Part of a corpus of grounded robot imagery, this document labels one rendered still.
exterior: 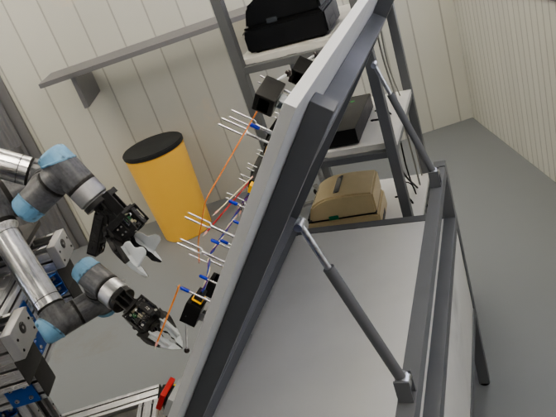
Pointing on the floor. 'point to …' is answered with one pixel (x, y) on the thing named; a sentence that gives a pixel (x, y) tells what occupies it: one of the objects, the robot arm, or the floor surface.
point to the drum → (168, 184)
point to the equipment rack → (391, 133)
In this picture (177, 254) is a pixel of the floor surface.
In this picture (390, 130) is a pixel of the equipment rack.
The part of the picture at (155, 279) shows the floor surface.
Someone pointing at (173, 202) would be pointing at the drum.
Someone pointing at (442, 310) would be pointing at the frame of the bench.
